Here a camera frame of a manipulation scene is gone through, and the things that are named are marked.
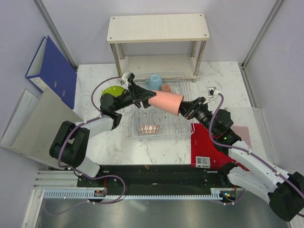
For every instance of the white wire dish rack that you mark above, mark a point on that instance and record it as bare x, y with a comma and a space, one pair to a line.
170, 126

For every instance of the grey folder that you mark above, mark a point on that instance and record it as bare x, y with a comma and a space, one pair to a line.
34, 125

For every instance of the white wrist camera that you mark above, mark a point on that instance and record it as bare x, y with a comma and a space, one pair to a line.
128, 78
213, 92

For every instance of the red patterned bowl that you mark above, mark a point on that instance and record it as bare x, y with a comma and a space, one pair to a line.
149, 129

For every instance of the blue ceramic mug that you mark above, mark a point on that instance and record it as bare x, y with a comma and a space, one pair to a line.
154, 83

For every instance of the white slotted cable duct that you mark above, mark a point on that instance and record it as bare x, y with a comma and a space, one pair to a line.
94, 195

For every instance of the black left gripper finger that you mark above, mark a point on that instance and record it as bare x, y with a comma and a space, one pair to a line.
142, 102
140, 91

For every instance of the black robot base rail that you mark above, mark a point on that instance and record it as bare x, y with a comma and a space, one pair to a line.
156, 179

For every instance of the green plastic plate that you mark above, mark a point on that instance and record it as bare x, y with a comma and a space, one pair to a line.
114, 90

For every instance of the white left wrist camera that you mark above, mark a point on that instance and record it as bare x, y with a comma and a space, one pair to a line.
128, 78

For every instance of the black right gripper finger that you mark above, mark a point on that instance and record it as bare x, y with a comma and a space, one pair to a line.
196, 102
187, 111

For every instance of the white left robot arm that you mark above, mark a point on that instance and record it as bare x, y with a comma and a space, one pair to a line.
70, 143

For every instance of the light wooden two-tier shelf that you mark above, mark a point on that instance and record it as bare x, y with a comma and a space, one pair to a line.
159, 28

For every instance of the pink plastic tumbler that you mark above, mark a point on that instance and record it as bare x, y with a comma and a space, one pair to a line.
168, 102

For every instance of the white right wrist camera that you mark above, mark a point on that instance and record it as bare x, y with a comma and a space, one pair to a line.
213, 92

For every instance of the orange dotted mug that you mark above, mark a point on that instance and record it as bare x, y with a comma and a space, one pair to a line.
166, 88

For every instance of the blue ring binder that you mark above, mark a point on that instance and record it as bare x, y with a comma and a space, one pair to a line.
50, 69

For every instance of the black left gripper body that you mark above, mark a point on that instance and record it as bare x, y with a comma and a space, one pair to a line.
126, 99

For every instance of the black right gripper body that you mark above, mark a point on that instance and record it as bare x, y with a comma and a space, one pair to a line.
203, 115

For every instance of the clear plastic sheet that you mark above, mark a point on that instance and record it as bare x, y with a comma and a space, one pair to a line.
249, 125

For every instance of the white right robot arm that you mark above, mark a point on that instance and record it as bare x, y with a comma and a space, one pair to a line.
281, 190

